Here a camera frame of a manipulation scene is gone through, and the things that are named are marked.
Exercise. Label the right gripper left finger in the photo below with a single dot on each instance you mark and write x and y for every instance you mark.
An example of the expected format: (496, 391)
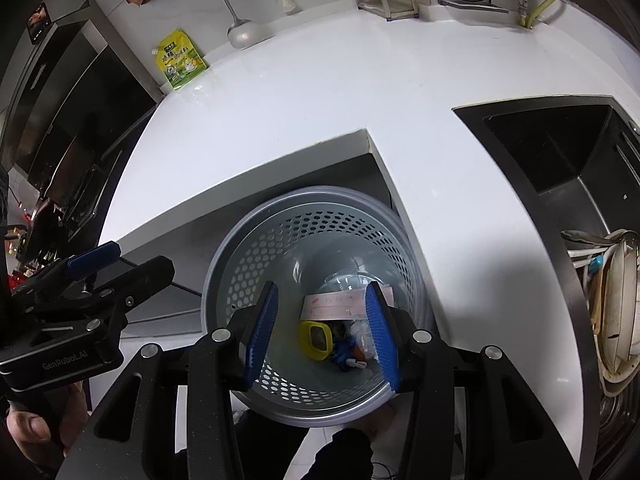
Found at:
(258, 331)

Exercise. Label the black stove range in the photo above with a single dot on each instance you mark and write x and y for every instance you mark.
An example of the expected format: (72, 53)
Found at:
(79, 108)

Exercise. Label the steel cutting board rack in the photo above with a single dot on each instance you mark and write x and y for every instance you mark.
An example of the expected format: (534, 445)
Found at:
(390, 10)

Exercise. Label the yellow green seasoning pouch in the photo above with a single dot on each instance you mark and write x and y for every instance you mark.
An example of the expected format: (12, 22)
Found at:
(178, 59)

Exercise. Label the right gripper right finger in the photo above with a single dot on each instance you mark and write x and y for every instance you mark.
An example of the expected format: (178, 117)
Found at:
(383, 332)

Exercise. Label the grey perforated trash bin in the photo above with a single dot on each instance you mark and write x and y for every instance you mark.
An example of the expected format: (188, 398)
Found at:
(322, 247)

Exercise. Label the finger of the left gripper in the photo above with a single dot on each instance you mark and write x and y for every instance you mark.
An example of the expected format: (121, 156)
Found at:
(140, 282)
(95, 259)

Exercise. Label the black kitchen sink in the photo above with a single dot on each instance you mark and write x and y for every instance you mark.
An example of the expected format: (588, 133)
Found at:
(574, 163)

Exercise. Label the pink paper receipt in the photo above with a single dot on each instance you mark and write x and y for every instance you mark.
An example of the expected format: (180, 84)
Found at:
(335, 306)

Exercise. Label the stack of dirty dishes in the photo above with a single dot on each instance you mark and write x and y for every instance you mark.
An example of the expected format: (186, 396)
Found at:
(608, 267)

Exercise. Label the yellow plastic ring lid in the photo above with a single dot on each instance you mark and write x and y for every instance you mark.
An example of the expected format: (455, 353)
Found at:
(315, 339)

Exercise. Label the small clear plastic clip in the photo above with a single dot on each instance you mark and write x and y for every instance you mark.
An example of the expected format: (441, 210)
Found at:
(352, 362)

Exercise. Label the clear plastic cup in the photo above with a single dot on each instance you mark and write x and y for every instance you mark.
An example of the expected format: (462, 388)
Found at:
(346, 280)

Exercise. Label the person's left hand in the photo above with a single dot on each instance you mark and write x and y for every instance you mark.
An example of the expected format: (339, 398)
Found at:
(46, 441)

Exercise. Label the steel spatula with grey head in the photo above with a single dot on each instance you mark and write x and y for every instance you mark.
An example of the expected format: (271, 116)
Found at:
(242, 34)

